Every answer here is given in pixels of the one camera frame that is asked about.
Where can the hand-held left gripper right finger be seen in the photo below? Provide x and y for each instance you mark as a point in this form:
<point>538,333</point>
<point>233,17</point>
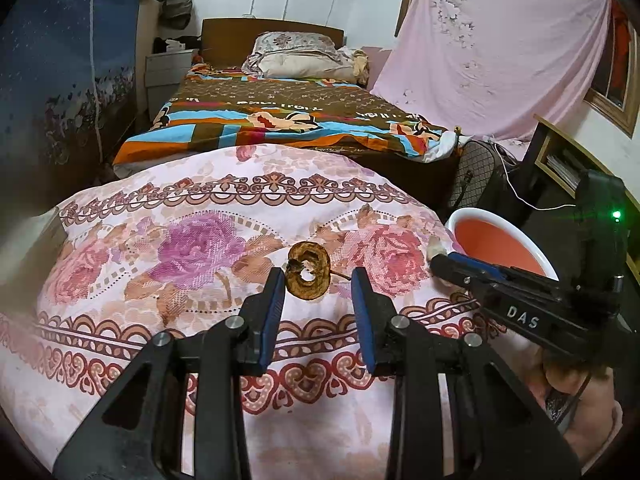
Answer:
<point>362,330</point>

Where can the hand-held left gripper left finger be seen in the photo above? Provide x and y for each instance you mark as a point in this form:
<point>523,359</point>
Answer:
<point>272,320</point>

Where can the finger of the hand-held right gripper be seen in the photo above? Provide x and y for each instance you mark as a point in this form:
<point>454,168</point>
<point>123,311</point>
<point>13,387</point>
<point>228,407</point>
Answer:
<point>457,275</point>
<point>480,264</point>

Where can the red basin with white rim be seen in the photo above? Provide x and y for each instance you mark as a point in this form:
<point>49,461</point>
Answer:
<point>490,240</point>

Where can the browned apple piece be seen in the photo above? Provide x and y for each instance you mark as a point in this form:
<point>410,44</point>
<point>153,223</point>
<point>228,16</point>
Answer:
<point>320,260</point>

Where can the person's right forearm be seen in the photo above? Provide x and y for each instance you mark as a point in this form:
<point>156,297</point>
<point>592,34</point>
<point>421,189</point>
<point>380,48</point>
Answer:
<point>595,432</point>

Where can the person's right hand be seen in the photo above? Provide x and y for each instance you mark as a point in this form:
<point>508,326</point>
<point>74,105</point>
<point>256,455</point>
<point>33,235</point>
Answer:
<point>567,375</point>

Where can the pink floral quilt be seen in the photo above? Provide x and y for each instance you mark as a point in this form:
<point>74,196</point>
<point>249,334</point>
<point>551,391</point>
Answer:
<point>200,260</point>

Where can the checkered bag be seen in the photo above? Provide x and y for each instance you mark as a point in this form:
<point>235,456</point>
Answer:
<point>475,170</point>

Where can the stack of papers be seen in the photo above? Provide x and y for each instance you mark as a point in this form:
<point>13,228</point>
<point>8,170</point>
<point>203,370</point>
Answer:
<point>565,170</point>

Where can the wooden desk with black legs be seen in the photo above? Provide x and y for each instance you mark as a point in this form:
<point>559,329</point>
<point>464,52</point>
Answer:
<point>537,155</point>

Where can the pink hanging sheet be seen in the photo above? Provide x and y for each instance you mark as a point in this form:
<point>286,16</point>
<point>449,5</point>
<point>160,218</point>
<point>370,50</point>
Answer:
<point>500,60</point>

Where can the bed with colourful blanket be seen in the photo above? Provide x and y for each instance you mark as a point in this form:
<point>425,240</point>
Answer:
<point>300,105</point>

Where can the red hanging cloth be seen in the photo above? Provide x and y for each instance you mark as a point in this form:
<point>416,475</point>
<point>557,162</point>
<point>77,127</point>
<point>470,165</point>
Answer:
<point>622,45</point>

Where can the pink cushion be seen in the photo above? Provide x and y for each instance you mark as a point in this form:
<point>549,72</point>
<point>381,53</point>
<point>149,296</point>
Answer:
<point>376,67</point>

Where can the beige pillow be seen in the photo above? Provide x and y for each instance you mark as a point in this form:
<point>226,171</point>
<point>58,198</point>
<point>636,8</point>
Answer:
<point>305,67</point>

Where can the white nightstand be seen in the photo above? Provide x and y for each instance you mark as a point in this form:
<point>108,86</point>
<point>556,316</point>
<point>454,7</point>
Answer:
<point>167,80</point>

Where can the floral pillow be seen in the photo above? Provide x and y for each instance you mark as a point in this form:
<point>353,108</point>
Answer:
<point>295,42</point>

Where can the brown wooden headboard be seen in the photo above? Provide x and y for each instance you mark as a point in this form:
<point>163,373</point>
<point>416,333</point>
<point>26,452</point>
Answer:
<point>225,40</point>

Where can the beige tall cabinet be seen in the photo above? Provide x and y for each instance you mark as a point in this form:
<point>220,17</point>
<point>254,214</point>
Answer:
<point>150,35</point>

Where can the hanging black bags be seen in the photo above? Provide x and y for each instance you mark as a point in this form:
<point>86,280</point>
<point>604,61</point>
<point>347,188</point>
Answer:
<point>177,7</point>

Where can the blue dotted wardrobe cover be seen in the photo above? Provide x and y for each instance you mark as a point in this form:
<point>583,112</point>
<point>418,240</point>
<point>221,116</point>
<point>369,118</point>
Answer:
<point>65,60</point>

